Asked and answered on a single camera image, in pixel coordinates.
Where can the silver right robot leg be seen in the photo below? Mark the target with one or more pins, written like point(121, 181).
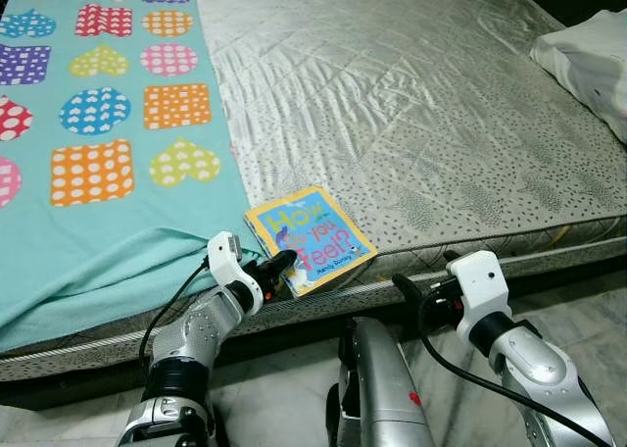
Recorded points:
point(377, 388)

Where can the white pillow with green tree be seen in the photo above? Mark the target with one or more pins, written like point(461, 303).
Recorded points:
point(588, 65)

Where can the blue yellow children's book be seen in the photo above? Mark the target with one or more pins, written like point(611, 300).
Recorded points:
point(313, 236)

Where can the teal blanket with colourful shapes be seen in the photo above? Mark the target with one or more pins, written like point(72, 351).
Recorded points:
point(118, 222)

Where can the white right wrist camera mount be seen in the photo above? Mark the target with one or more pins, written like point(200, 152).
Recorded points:
point(480, 285)

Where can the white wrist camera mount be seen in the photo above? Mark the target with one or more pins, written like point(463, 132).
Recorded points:
point(223, 256)
point(480, 285)

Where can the grey quilted mattress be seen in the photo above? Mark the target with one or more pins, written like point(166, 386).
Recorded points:
point(411, 104)

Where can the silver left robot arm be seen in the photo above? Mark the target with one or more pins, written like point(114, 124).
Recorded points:
point(191, 339)

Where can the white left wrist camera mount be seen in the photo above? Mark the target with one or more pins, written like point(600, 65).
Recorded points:
point(223, 256)

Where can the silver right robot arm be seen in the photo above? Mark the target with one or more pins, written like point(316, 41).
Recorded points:
point(544, 369)

